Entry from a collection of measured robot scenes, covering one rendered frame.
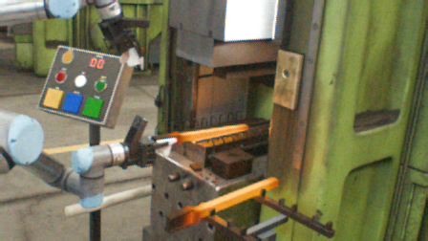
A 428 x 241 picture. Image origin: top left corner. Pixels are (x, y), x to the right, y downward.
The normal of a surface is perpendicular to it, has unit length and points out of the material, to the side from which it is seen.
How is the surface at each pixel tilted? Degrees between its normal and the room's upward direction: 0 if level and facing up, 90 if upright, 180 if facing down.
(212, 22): 90
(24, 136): 87
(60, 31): 90
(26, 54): 89
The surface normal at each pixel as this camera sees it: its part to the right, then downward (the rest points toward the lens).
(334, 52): -0.77, 0.15
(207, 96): 0.63, 0.29
